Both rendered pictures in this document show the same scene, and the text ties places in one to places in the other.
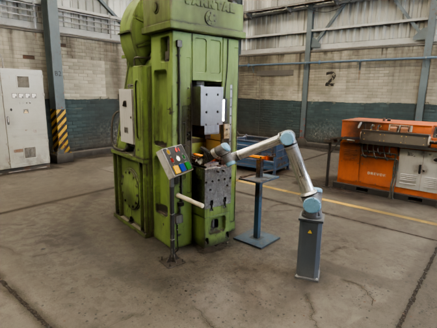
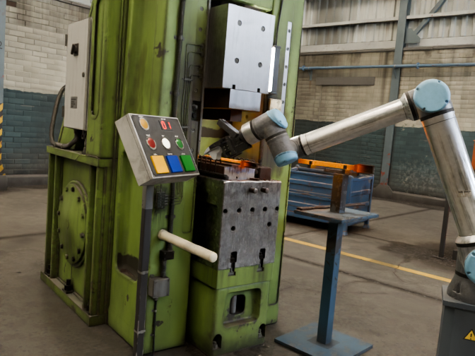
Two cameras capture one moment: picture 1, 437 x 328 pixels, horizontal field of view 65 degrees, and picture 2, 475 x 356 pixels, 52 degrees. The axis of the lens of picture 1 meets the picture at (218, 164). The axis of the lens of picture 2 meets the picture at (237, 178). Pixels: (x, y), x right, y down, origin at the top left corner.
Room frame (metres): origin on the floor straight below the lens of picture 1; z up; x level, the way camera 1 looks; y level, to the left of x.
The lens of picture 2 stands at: (1.15, 0.03, 1.18)
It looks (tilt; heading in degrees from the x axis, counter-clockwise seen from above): 6 degrees down; 1
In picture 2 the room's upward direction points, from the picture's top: 5 degrees clockwise
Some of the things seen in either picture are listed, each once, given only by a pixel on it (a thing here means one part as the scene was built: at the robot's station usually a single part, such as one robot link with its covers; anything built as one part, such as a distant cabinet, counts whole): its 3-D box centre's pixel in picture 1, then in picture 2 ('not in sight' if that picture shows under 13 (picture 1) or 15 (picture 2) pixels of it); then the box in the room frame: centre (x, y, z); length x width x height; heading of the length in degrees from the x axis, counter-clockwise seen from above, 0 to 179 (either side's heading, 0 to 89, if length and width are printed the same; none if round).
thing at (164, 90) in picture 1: (170, 143); (157, 126); (3.74, 0.53, 1.15); 0.44 x 0.26 x 2.30; 39
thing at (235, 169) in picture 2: (199, 159); (215, 167); (3.81, 0.21, 0.96); 0.42 x 0.20 x 0.09; 39
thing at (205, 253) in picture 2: (190, 200); (186, 245); (3.36, 0.29, 0.62); 0.44 x 0.05 x 0.05; 39
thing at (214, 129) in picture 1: (199, 127); (221, 100); (3.81, 0.21, 1.32); 0.42 x 0.20 x 0.10; 39
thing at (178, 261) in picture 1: (172, 258); not in sight; (3.23, 0.46, 0.05); 0.22 x 0.22 x 0.09; 39
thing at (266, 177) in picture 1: (259, 177); (336, 213); (3.82, -0.47, 0.75); 0.40 x 0.30 x 0.02; 139
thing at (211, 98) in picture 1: (203, 105); (231, 54); (3.83, 0.18, 1.56); 0.42 x 0.39 x 0.40; 39
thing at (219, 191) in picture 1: (203, 181); (219, 213); (3.85, 0.17, 0.69); 0.56 x 0.38 x 0.45; 39
